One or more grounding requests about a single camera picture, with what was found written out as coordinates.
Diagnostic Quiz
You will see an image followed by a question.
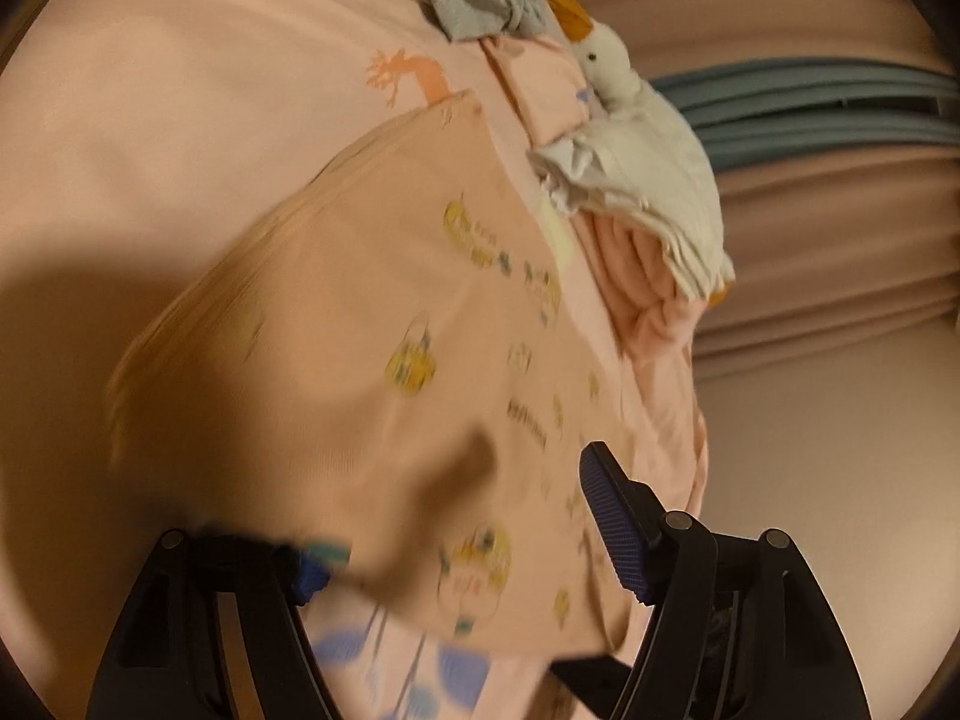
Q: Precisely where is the teal curtain stripe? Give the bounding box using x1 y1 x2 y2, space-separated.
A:
652 57 958 172

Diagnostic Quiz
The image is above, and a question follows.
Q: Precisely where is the pink pleated curtain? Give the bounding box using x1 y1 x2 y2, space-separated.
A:
578 0 958 379

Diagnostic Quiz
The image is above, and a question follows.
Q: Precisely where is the peach cartoon print garment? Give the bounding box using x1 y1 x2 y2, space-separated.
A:
109 93 633 655

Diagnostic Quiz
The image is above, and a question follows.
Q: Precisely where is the white folded garment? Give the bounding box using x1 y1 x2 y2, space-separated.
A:
529 125 682 213

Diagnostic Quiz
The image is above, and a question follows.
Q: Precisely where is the white goose plush toy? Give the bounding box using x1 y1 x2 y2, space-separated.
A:
530 0 736 304

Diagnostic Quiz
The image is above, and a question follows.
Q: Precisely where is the pink printed bed sheet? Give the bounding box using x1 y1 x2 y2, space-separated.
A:
2 0 706 718

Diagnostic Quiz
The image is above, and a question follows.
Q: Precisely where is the pink crumpled garment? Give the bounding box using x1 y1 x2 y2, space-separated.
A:
573 211 706 366

